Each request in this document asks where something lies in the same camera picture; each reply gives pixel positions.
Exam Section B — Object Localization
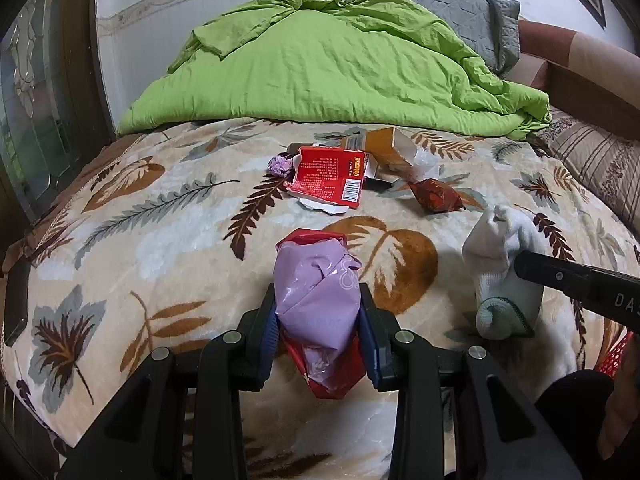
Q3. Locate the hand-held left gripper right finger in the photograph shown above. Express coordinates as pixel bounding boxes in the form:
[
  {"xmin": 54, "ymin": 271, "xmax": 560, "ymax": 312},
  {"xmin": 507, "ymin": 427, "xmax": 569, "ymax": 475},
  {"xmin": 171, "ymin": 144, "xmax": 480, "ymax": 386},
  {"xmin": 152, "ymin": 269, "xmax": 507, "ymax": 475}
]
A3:
[{"xmin": 357, "ymin": 282, "xmax": 583, "ymax": 480}]

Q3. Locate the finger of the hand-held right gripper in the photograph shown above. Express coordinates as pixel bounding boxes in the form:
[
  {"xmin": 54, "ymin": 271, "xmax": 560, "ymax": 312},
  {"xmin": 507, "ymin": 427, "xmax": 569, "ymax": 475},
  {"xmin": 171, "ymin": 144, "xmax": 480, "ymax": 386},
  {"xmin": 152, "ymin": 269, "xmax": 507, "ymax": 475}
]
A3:
[{"xmin": 514, "ymin": 251, "xmax": 593, "ymax": 298}]

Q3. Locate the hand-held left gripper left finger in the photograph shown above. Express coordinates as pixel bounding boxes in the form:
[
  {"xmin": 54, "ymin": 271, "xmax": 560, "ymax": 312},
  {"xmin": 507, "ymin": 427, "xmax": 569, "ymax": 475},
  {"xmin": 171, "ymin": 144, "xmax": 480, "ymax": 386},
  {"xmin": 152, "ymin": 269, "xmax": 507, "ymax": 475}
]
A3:
[{"xmin": 57, "ymin": 282, "xmax": 278, "ymax": 480}]

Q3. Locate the red snack wrapper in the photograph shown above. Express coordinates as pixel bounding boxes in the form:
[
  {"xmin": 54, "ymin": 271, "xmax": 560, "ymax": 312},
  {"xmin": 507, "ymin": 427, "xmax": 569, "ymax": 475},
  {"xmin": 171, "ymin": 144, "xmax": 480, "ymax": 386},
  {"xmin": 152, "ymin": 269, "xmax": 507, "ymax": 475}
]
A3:
[{"xmin": 276, "ymin": 228, "xmax": 368, "ymax": 401}]

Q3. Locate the white sock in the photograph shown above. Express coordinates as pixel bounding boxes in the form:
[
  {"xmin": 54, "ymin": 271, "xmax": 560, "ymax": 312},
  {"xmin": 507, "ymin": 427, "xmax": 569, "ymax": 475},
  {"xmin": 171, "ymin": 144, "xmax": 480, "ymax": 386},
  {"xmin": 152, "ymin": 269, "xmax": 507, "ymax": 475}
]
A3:
[{"xmin": 462, "ymin": 205, "xmax": 543, "ymax": 342}]

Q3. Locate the red plastic basket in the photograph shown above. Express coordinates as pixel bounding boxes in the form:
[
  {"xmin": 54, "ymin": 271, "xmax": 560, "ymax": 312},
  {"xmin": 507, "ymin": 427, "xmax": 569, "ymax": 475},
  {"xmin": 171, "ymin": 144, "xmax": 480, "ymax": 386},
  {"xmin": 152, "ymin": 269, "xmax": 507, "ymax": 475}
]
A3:
[{"xmin": 597, "ymin": 332, "xmax": 631, "ymax": 378}]

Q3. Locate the brown red candy wrapper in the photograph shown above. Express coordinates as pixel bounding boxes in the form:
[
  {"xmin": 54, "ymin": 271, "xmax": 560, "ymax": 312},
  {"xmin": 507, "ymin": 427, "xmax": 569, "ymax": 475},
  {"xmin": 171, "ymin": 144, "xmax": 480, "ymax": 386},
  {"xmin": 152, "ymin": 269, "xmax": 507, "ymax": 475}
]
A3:
[{"xmin": 407, "ymin": 178, "xmax": 466, "ymax": 213}]

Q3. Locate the red box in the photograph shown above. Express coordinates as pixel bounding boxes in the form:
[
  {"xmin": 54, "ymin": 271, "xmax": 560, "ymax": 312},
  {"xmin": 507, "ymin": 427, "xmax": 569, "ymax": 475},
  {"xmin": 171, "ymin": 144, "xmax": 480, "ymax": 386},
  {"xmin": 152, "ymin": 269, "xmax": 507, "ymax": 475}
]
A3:
[{"xmin": 284, "ymin": 145, "xmax": 371, "ymax": 209}]

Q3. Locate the orange cardboard box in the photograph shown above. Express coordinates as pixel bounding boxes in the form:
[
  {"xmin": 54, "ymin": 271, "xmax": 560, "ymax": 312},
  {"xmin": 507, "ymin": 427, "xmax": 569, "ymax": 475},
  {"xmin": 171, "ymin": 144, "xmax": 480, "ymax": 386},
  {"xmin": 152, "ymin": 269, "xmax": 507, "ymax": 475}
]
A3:
[{"xmin": 340, "ymin": 126, "xmax": 418, "ymax": 181}]

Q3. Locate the person's right hand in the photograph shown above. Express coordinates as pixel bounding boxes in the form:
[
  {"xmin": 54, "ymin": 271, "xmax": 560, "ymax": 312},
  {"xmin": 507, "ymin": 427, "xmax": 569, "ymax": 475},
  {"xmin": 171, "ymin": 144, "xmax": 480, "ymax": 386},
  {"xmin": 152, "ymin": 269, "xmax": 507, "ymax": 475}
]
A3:
[{"xmin": 597, "ymin": 377, "xmax": 640, "ymax": 461}]

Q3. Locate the striped beige pillow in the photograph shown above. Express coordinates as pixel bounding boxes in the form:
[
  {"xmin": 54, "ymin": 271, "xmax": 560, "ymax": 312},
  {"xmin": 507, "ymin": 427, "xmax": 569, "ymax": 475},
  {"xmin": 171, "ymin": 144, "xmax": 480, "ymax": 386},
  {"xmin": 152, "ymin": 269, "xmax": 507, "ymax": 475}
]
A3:
[{"xmin": 532, "ymin": 110, "xmax": 640, "ymax": 246}]

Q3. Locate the white paper scrap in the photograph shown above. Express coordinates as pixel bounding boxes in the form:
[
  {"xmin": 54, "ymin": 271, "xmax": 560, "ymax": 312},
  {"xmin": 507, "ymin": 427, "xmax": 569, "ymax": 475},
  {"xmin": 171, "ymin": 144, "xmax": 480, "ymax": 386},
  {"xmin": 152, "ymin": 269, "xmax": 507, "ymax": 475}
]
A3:
[{"xmin": 298, "ymin": 197, "xmax": 351, "ymax": 216}]

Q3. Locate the leaf print blanket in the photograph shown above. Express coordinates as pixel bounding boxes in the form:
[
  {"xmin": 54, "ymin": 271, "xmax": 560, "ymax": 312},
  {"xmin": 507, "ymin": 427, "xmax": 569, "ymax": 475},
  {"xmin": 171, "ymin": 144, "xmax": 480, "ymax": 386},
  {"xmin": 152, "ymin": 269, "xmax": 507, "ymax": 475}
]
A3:
[{"xmin": 0, "ymin": 117, "xmax": 640, "ymax": 480}]

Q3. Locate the purple foil ball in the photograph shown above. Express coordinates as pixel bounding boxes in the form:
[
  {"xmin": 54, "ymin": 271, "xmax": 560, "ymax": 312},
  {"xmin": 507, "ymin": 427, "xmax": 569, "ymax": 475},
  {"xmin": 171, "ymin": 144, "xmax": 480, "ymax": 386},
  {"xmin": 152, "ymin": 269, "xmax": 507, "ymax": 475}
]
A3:
[{"xmin": 267, "ymin": 155, "xmax": 296, "ymax": 178}]

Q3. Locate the brown wooden headboard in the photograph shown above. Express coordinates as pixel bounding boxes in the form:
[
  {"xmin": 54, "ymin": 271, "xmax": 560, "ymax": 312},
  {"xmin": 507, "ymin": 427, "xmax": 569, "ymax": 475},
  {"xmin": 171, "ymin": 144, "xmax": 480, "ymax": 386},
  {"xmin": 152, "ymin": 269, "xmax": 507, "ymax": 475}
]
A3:
[{"xmin": 517, "ymin": 17, "xmax": 640, "ymax": 126}]

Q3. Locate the black flat object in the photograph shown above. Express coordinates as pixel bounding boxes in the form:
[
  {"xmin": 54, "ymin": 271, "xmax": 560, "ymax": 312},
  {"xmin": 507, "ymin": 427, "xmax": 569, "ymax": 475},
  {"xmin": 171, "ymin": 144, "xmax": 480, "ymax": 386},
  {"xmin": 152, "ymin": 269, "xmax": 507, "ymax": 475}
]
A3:
[{"xmin": 2, "ymin": 260, "xmax": 31, "ymax": 343}]

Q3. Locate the green quilt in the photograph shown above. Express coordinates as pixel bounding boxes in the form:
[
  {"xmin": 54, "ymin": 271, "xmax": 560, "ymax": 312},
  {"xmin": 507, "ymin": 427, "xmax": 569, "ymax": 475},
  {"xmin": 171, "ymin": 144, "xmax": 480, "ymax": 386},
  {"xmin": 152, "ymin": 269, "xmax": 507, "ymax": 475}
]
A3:
[{"xmin": 117, "ymin": 0, "xmax": 551, "ymax": 141}]

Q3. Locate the grey quilted pillow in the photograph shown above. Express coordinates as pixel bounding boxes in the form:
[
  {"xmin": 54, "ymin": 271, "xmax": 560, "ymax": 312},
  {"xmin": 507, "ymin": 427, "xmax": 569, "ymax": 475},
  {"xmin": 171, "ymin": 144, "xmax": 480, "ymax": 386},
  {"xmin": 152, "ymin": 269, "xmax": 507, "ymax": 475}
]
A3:
[{"xmin": 364, "ymin": 0, "xmax": 521, "ymax": 73}]

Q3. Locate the glass door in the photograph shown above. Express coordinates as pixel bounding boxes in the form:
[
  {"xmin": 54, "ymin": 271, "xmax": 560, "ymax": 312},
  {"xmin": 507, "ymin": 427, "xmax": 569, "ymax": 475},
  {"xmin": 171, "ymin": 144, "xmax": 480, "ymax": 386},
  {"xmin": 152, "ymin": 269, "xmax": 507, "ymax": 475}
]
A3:
[{"xmin": 0, "ymin": 0, "xmax": 118, "ymax": 221}]

